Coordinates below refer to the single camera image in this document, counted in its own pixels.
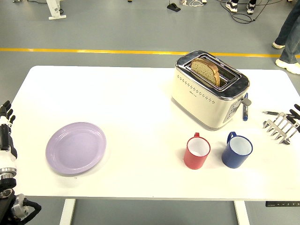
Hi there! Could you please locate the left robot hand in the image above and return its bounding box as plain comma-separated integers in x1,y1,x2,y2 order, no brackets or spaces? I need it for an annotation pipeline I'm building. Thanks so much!
0,100,18,170

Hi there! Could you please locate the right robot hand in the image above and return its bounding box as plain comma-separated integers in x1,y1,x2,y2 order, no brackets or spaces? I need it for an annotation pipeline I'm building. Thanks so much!
286,104,300,139

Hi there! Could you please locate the purple plate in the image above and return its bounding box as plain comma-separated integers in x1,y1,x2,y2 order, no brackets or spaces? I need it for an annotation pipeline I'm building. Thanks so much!
45,121,107,177

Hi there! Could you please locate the bread slice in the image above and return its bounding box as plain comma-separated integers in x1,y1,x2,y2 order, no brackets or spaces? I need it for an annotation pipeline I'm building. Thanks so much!
190,58,221,87

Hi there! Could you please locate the black pen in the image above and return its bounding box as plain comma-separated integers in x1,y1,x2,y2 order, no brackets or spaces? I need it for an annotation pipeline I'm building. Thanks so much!
262,111,296,117

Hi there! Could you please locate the metal toast rack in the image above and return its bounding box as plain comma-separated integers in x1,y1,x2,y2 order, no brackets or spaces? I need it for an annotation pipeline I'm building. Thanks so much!
262,112,300,145

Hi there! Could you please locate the blue marker pen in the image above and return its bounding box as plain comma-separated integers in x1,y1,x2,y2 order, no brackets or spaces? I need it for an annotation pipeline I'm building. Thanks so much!
242,92,249,121

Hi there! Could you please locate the person in white shoes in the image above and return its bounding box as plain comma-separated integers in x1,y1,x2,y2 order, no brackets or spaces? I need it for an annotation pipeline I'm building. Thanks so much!
271,0,300,75

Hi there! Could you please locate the white table leg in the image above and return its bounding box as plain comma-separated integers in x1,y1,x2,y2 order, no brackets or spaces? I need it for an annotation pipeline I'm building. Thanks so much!
234,201,250,225
59,199,76,225

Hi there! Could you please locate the blue enamel mug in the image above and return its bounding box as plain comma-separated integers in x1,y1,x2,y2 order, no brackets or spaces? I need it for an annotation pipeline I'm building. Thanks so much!
221,131,254,169

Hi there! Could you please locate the black table control panel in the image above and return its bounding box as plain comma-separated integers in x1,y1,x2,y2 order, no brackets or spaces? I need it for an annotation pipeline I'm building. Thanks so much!
265,201,300,207

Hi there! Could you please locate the cream toaster with chrome lid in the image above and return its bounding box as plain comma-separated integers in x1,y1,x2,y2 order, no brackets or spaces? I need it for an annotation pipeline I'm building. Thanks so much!
171,49,252,131

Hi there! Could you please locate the red enamel mug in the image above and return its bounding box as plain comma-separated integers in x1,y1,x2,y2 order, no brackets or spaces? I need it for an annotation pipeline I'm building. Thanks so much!
183,132,211,170

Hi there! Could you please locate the person in dark shoes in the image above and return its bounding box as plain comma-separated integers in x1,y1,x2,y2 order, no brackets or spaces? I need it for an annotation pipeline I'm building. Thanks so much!
225,0,258,15

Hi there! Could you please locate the white stand foot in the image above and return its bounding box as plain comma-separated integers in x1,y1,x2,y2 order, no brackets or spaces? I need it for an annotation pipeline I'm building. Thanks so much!
45,0,67,21

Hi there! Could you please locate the black floor device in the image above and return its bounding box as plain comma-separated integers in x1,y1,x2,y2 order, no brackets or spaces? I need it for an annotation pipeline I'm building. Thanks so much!
166,0,181,12

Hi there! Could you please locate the black floor cable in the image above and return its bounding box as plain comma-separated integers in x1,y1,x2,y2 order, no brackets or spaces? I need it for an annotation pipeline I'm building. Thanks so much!
215,0,289,24

